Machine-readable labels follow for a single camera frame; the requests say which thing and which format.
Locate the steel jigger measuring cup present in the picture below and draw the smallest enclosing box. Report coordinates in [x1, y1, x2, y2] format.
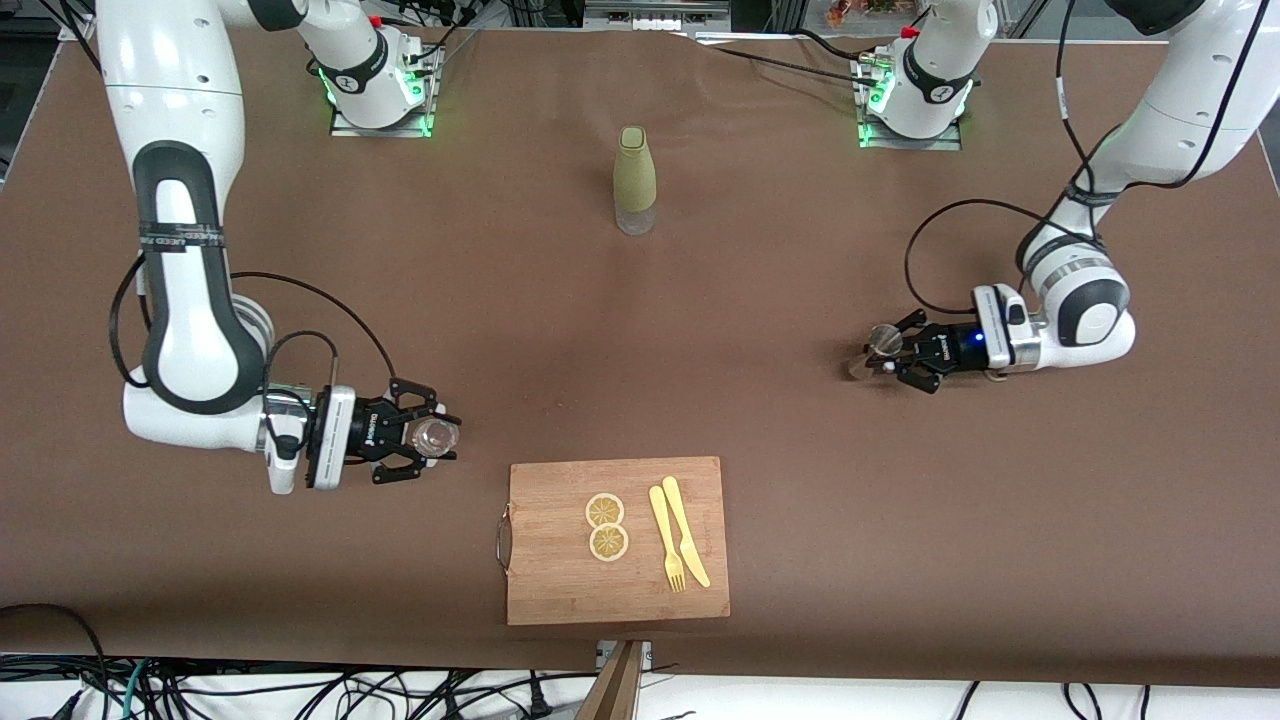
[847, 323, 907, 382]

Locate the clear glass shaker cup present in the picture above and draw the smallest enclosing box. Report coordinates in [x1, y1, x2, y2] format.
[409, 417, 462, 462]

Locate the brown table cloth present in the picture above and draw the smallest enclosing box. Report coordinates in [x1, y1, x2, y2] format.
[0, 18, 1280, 691]

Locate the wooden cutting board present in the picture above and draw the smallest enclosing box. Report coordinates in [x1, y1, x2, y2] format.
[495, 456, 731, 627]

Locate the yellow plastic fork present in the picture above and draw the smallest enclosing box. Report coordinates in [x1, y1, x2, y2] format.
[648, 485, 688, 594]

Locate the yellow plastic knife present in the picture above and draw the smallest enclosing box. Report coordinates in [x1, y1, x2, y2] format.
[661, 476, 712, 589]

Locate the green sleeved glass bottle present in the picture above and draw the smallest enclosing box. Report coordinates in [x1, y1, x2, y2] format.
[613, 126, 658, 237]

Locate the grey power strip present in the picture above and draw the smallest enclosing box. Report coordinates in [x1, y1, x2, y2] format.
[584, 0, 733, 33]

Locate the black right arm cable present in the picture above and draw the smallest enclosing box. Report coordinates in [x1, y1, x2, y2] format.
[108, 250, 398, 403]

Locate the wooden post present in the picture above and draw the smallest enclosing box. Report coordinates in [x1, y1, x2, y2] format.
[574, 640, 646, 720]

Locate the teal cable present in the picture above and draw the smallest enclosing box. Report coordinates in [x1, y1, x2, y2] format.
[118, 657, 153, 720]

